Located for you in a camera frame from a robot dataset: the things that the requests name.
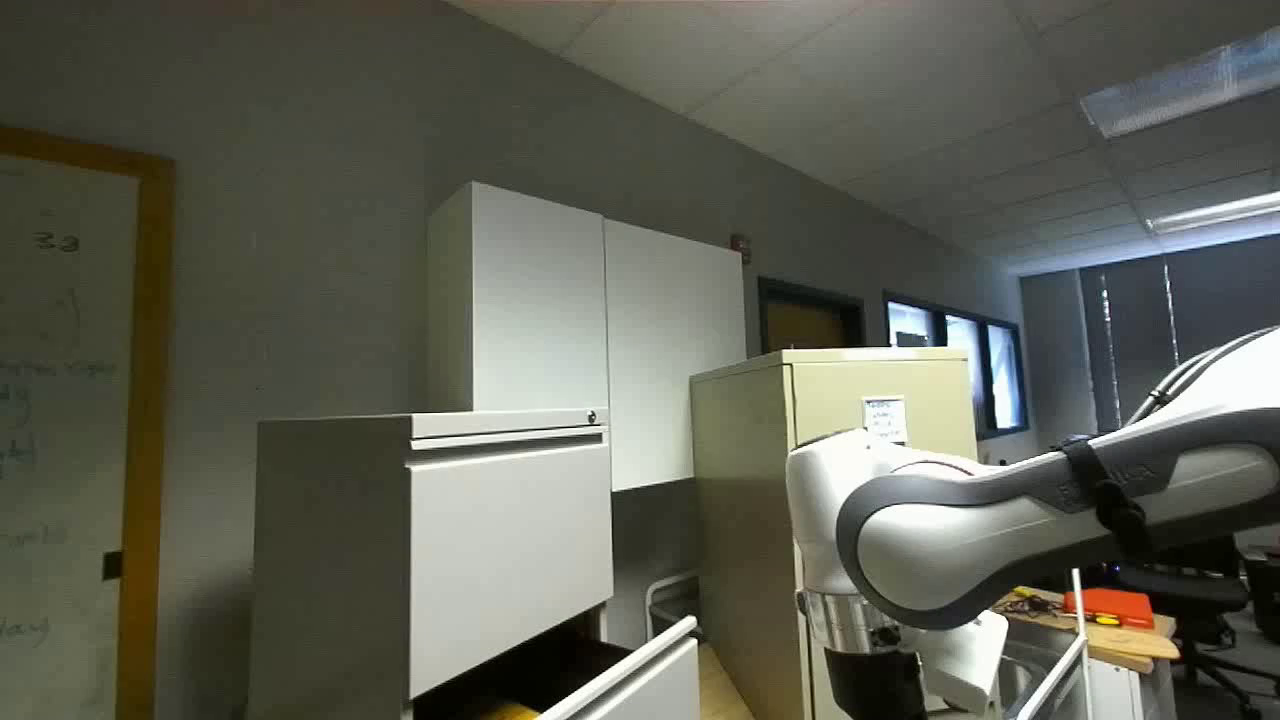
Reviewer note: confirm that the red fire alarm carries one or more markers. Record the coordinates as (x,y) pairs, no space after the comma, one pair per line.
(741,247)

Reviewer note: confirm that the gray file cabinet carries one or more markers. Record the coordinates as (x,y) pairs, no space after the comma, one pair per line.
(330,560)

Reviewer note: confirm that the black office chair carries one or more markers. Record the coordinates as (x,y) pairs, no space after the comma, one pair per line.
(1200,590)

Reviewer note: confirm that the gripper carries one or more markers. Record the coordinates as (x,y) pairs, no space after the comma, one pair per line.
(872,688)

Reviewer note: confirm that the ceiling light panel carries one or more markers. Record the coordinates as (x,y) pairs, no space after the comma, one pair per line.
(1180,85)

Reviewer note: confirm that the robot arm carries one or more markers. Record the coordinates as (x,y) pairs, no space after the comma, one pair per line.
(1000,520)

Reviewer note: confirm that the large drawer of gray cabinet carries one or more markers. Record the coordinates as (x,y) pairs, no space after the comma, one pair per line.
(510,560)

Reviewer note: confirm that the ceiling light strip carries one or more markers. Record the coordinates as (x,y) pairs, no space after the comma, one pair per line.
(1215,212)

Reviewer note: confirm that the dark door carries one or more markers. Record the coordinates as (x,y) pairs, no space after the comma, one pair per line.
(808,325)

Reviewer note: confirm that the window blinds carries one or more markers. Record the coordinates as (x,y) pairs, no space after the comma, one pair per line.
(1140,330)

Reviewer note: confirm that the orange case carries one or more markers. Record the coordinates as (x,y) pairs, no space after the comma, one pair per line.
(1110,605)

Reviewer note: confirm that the bottom drawer of gray cabinet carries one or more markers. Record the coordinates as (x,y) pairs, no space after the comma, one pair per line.
(650,690)

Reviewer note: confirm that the thin drawer of gray cabinet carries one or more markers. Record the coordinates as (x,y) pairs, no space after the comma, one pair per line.
(500,424)

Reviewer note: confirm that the row of interior windows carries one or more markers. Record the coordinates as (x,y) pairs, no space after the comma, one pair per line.
(1000,375)

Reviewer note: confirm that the paper note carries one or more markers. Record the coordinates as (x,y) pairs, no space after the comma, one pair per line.
(885,420)

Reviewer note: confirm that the whiteboard with wooden frame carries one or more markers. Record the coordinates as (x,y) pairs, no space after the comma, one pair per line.
(60,440)

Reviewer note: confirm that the yellow and black tool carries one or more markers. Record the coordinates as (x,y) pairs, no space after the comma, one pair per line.
(1030,600)

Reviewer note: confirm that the white tall cabinet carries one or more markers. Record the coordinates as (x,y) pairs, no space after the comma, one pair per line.
(600,320)

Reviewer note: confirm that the wooden table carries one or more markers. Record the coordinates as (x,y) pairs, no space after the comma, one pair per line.
(1135,645)

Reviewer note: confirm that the white metal frame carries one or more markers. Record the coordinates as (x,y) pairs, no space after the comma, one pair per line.
(1060,675)

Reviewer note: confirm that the beige file cabinet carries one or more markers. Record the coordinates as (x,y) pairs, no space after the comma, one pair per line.
(745,520)

